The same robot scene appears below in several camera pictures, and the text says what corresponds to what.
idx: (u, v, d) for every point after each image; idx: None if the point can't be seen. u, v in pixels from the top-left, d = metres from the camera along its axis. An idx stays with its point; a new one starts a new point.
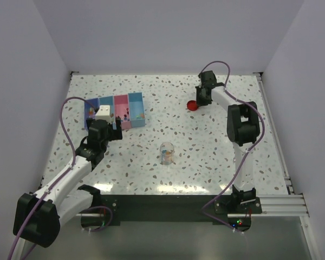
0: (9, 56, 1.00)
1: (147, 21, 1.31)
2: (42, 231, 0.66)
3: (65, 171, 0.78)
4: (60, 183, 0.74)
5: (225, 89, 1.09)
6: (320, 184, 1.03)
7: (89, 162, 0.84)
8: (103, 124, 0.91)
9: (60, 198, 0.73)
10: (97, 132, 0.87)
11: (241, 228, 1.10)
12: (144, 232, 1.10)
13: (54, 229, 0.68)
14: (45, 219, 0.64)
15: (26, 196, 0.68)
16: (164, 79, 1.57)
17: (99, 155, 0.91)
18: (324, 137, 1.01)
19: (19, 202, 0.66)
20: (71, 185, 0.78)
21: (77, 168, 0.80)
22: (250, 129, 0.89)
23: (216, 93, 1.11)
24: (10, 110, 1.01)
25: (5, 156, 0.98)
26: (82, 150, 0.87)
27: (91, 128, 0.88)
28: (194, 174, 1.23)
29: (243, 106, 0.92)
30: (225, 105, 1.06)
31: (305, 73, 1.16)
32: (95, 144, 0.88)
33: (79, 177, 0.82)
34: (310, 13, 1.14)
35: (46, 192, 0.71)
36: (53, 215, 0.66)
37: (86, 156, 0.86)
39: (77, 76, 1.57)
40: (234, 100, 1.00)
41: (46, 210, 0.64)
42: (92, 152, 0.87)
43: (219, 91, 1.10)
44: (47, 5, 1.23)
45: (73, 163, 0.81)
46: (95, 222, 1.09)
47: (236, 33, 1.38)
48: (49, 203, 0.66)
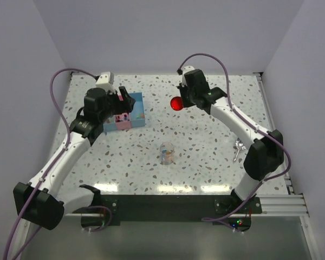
0: (10, 55, 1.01)
1: (147, 21, 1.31)
2: (43, 216, 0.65)
3: (59, 153, 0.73)
4: (56, 169, 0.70)
5: (232, 108, 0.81)
6: (320, 183, 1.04)
7: (85, 140, 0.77)
8: (99, 93, 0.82)
9: (57, 184, 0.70)
10: (93, 102, 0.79)
11: (241, 228, 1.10)
12: (144, 232, 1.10)
13: (57, 213, 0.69)
14: (44, 208, 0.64)
15: (21, 184, 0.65)
16: (165, 79, 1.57)
17: (98, 129, 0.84)
18: (324, 137, 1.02)
19: (14, 192, 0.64)
20: (67, 167, 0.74)
21: (72, 148, 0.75)
22: (274, 163, 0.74)
23: (221, 114, 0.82)
24: (10, 110, 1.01)
25: (6, 155, 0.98)
26: (78, 125, 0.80)
27: (87, 97, 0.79)
28: (194, 174, 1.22)
29: (265, 137, 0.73)
30: (235, 129, 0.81)
31: (304, 73, 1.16)
32: (92, 116, 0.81)
33: (76, 156, 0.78)
34: (309, 14, 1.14)
35: (40, 180, 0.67)
36: (51, 202, 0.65)
37: (82, 130, 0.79)
39: (77, 76, 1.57)
40: (253, 128, 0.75)
41: (43, 200, 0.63)
42: (89, 125, 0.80)
43: (225, 111, 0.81)
44: (47, 5, 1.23)
45: (68, 143, 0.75)
46: (95, 222, 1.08)
47: (236, 33, 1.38)
48: (44, 193, 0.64)
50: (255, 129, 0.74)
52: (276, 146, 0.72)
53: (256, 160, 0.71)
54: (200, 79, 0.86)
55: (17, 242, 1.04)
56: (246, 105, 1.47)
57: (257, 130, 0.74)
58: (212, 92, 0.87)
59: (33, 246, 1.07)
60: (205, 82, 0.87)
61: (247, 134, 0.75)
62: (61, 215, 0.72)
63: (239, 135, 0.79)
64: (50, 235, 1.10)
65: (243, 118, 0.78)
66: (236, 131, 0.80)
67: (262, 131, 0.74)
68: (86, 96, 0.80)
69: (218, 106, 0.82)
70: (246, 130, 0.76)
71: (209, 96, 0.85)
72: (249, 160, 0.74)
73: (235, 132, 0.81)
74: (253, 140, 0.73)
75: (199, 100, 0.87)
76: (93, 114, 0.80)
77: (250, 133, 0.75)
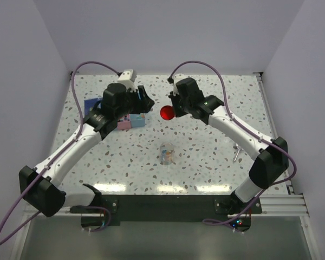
0: (10, 54, 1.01)
1: (147, 21, 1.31)
2: (41, 204, 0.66)
3: (69, 143, 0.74)
4: (62, 158, 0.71)
5: (231, 117, 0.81)
6: (321, 183, 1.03)
7: (97, 134, 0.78)
8: (119, 89, 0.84)
9: (62, 173, 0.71)
10: (111, 97, 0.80)
11: (241, 229, 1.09)
12: (144, 232, 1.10)
13: (57, 203, 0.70)
14: (43, 196, 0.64)
15: (28, 168, 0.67)
16: (165, 79, 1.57)
17: (112, 125, 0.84)
18: None
19: (20, 174, 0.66)
20: (74, 158, 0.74)
21: (82, 141, 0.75)
22: (280, 170, 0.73)
23: (221, 124, 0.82)
24: (10, 110, 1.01)
25: (6, 155, 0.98)
26: (93, 117, 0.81)
27: (106, 92, 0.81)
28: (194, 174, 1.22)
29: (270, 147, 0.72)
30: (237, 141, 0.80)
31: (305, 73, 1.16)
32: (108, 111, 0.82)
33: (86, 149, 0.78)
34: (310, 13, 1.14)
35: (46, 167, 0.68)
36: (52, 192, 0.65)
37: (96, 123, 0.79)
39: (77, 76, 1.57)
40: (257, 138, 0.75)
41: (44, 188, 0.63)
42: (103, 119, 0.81)
43: (225, 121, 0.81)
44: (47, 5, 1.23)
45: (79, 135, 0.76)
46: (95, 222, 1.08)
47: (236, 33, 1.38)
48: (47, 181, 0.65)
50: (259, 138, 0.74)
52: (281, 154, 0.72)
53: (263, 170, 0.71)
54: (194, 89, 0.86)
55: (17, 242, 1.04)
56: (246, 105, 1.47)
57: (261, 140, 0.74)
58: (208, 101, 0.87)
59: (33, 246, 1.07)
60: (200, 91, 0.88)
61: (251, 144, 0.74)
62: (61, 206, 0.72)
63: (242, 145, 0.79)
64: (50, 235, 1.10)
65: (244, 127, 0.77)
66: (238, 141, 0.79)
67: (266, 140, 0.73)
68: (106, 90, 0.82)
69: (217, 117, 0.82)
70: (249, 140, 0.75)
71: (206, 105, 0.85)
72: (255, 170, 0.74)
73: (237, 141, 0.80)
74: (259, 150, 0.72)
75: (195, 110, 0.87)
76: (110, 108, 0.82)
77: (254, 143, 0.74)
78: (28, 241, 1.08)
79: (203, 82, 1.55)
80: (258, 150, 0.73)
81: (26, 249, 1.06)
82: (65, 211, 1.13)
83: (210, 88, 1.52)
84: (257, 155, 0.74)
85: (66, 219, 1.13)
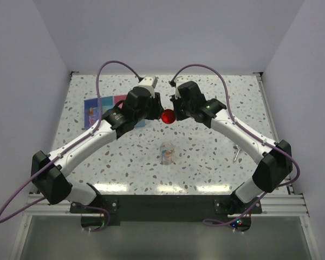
0: (9, 54, 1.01)
1: (147, 21, 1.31)
2: (47, 192, 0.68)
3: (84, 136, 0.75)
4: (76, 149, 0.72)
5: (234, 121, 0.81)
6: (321, 183, 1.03)
7: (114, 131, 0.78)
8: (144, 93, 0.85)
9: (72, 164, 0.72)
10: (135, 98, 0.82)
11: (241, 228, 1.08)
12: (144, 232, 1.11)
13: (62, 194, 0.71)
14: (51, 183, 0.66)
15: (41, 154, 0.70)
16: (164, 79, 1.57)
17: (129, 126, 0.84)
18: None
19: (34, 157, 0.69)
20: (86, 152, 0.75)
21: (98, 136, 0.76)
22: (284, 174, 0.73)
23: (224, 128, 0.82)
24: (10, 109, 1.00)
25: (6, 155, 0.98)
26: (111, 115, 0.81)
27: (131, 93, 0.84)
28: (194, 174, 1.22)
29: (273, 150, 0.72)
30: (241, 144, 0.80)
31: (305, 73, 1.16)
32: (129, 112, 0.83)
33: (100, 144, 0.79)
34: (310, 13, 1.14)
35: (59, 155, 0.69)
36: (59, 181, 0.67)
37: (114, 122, 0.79)
39: (77, 76, 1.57)
40: (260, 141, 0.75)
41: (53, 176, 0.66)
42: (122, 119, 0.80)
43: (227, 124, 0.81)
44: (47, 5, 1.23)
45: (96, 130, 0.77)
46: (94, 222, 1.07)
47: (236, 33, 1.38)
48: (57, 170, 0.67)
50: (262, 142, 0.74)
52: (285, 158, 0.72)
53: (267, 174, 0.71)
54: (196, 92, 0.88)
55: (17, 241, 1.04)
56: (246, 105, 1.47)
57: (265, 143, 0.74)
58: (209, 104, 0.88)
59: (33, 246, 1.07)
60: (201, 95, 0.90)
61: (254, 147, 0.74)
62: (65, 196, 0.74)
63: (245, 148, 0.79)
64: (50, 235, 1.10)
65: (247, 130, 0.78)
66: (241, 144, 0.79)
67: (270, 144, 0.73)
68: (131, 92, 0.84)
69: (219, 121, 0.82)
70: (252, 144, 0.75)
71: (208, 109, 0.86)
72: (258, 174, 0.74)
73: (240, 144, 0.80)
74: (262, 154, 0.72)
75: (197, 114, 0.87)
76: (130, 109, 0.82)
77: (258, 147, 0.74)
78: (28, 241, 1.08)
79: (203, 82, 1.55)
80: (261, 154, 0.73)
81: (26, 249, 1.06)
82: (65, 211, 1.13)
83: (210, 88, 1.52)
84: (260, 159, 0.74)
85: (66, 219, 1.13)
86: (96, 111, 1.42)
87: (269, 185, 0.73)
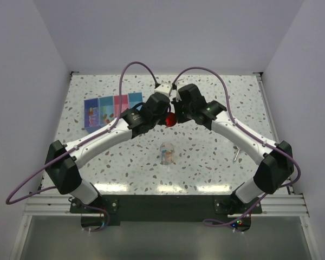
0: (9, 55, 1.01)
1: (147, 21, 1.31)
2: (59, 180, 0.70)
3: (102, 131, 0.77)
4: (91, 143, 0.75)
5: (234, 122, 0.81)
6: (320, 183, 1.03)
7: (129, 131, 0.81)
8: (165, 98, 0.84)
9: (86, 157, 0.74)
10: (155, 103, 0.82)
11: (241, 228, 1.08)
12: (144, 232, 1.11)
13: (72, 186, 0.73)
14: (64, 173, 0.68)
15: (58, 143, 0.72)
16: (164, 79, 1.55)
17: (144, 128, 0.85)
18: None
19: (51, 146, 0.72)
20: (102, 148, 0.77)
21: (115, 133, 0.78)
22: (285, 175, 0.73)
23: (223, 129, 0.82)
24: (10, 110, 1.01)
25: (6, 155, 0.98)
26: (129, 115, 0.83)
27: (153, 97, 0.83)
28: (194, 174, 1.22)
29: (274, 151, 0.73)
30: (241, 144, 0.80)
31: (305, 73, 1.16)
32: (147, 116, 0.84)
33: (115, 142, 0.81)
34: (310, 13, 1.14)
35: (75, 147, 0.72)
36: (72, 173, 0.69)
37: (131, 122, 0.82)
39: (77, 76, 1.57)
40: (260, 142, 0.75)
41: (67, 166, 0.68)
42: (138, 120, 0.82)
43: (227, 125, 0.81)
44: (47, 5, 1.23)
45: (112, 128, 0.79)
46: (95, 222, 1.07)
47: (236, 33, 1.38)
48: (72, 160, 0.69)
50: (263, 143, 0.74)
52: (286, 159, 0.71)
53: (268, 175, 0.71)
54: (196, 95, 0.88)
55: (17, 241, 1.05)
56: (246, 105, 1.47)
57: (265, 144, 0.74)
58: (210, 106, 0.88)
59: (33, 246, 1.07)
60: (202, 97, 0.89)
61: (255, 148, 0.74)
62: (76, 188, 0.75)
63: (245, 149, 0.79)
64: (50, 235, 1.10)
65: (247, 132, 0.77)
66: (241, 145, 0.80)
67: (271, 144, 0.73)
68: (154, 95, 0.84)
69: (220, 122, 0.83)
70: (253, 145, 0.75)
71: (208, 111, 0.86)
72: (259, 175, 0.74)
73: (241, 145, 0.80)
74: (263, 154, 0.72)
75: (198, 116, 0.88)
76: (149, 113, 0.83)
77: (258, 148, 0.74)
78: (28, 241, 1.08)
79: (203, 82, 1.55)
80: (262, 155, 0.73)
81: (26, 249, 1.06)
82: (65, 211, 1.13)
83: (210, 88, 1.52)
84: (260, 160, 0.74)
85: (67, 219, 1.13)
86: (96, 111, 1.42)
87: (270, 186, 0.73)
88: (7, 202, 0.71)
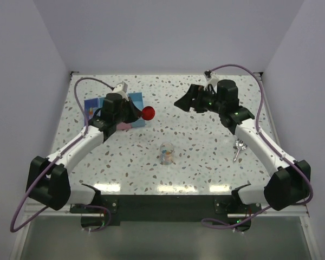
0: (9, 55, 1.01)
1: (147, 21, 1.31)
2: (53, 193, 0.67)
3: (77, 138, 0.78)
4: (73, 149, 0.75)
5: (258, 131, 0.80)
6: (320, 183, 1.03)
7: (101, 134, 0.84)
8: (118, 97, 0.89)
9: (72, 163, 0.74)
10: (112, 104, 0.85)
11: (241, 228, 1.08)
12: (144, 231, 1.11)
13: (62, 197, 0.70)
14: (56, 182, 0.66)
15: (39, 158, 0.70)
16: (164, 79, 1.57)
17: (112, 128, 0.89)
18: None
19: (33, 163, 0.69)
20: (81, 153, 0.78)
21: (89, 137, 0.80)
22: (297, 194, 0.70)
23: (246, 136, 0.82)
24: (10, 110, 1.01)
25: (5, 155, 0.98)
26: (96, 122, 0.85)
27: (107, 99, 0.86)
28: (194, 174, 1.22)
29: (291, 168, 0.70)
30: (259, 155, 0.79)
31: (305, 73, 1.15)
32: (108, 117, 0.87)
33: (90, 147, 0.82)
34: (309, 14, 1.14)
35: (59, 155, 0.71)
36: (64, 179, 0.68)
37: (99, 127, 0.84)
39: (77, 77, 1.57)
40: (278, 155, 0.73)
41: (58, 173, 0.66)
42: (104, 124, 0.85)
43: (250, 133, 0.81)
44: (47, 5, 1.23)
45: (85, 132, 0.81)
46: (95, 222, 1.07)
47: (236, 33, 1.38)
48: (60, 167, 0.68)
50: (281, 156, 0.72)
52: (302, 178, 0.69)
53: (279, 188, 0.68)
54: (233, 97, 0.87)
55: (17, 242, 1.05)
56: (245, 105, 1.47)
57: (283, 157, 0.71)
58: (239, 111, 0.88)
59: (33, 246, 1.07)
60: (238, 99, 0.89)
61: (271, 160, 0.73)
62: (66, 200, 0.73)
63: (263, 160, 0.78)
64: (50, 235, 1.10)
65: (269, 143, 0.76)
66: (260, 154, 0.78)
67: (288, 160, 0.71)
68: (106, 98, 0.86)
69: (243, 129, 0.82)
70: (270, 156, 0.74)
71: (235, 116, 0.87)
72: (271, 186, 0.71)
73: (260, 156, 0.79)
74: (278, 167, 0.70)
75: (225, 117, 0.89)
76: (109, 114, 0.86)
77: (275, 160, 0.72)
78: (28, 241, 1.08)
79: (203, 82, 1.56)
80: (277, 167, 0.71)
81: (26, 249, 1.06)
82: (65, 211, 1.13)
83: None
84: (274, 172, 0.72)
85: (67, 219, 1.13)
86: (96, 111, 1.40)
87: (280, 200, 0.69)
88: (13, 229, 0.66)
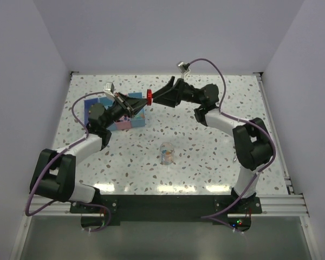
0: (8, 54, 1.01)
1: (147, 21, 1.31)
2: (62, 182, 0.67)
3: (80, 139, 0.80)
4: (78, 146, 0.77)
5: (221, 111, 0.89)
6: (320, 184, 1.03)
7: (99, 138, 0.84)
8: (101, 109, 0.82)
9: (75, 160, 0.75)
10: (99, 119, 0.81)
11: (241, 228, 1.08)
12: (144, 231, 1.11)
13: (69, 189, 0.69)
14: (65, 170, 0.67)
15: (47, 151, 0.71)
16: (164, 79, 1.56)
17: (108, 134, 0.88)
18: None
19: (41, 155, 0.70)
20: (82, 153, 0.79)
21: (90, 140, 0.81)
22: (261, 148, 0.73)
23: (212, 118, 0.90)
24: (10, 110, 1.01)
25: (5, 156, 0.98)
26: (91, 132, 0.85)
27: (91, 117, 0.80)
28: (194, 174, 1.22)
29: (248, 125, 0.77)
30: (227, 130, 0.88)
31: (305, 73, 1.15)
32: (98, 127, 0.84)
33: (89, 150, 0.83)
34: (309, 15, 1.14)
35: (67, 147, 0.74)
36: (72, 168, 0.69)
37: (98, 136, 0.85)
39: (77, 76, 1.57)
40: (236, 120, 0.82)
41: (67, 161, 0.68)
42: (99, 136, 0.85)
43: (214, 115, 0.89)
44: (47, 6, 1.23)
45: (88, 135, 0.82)
46: (95, 222, 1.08)
47: (236, 33, 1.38)
48: (69, 155, 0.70)
50: (237, 119, 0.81)
52: (259, 131, 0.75)
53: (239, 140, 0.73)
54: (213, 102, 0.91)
55: (16, 241, 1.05)
56: (245, 105, 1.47)
57: (239, 120, 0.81)
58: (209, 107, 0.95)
59: (33, 246, 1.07)
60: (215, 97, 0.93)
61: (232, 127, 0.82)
62: (72, 192, 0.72)
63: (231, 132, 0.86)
64: (50, 235, 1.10)
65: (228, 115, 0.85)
66: (226, 128, 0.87)
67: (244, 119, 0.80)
68: (90, 114, 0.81)
69: (209, 114, 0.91)
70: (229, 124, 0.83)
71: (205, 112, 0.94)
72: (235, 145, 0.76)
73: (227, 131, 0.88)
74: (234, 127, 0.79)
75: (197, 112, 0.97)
76: (99, 125, 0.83)
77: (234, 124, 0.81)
78: (28, 241, 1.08)
79: (203, 82, 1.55)
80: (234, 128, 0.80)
81: (26, 249, 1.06)
82: (65, 211, 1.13)
83: None
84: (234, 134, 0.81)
85: (66, 219, 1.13)
86: None
87: (246, 153, 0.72)
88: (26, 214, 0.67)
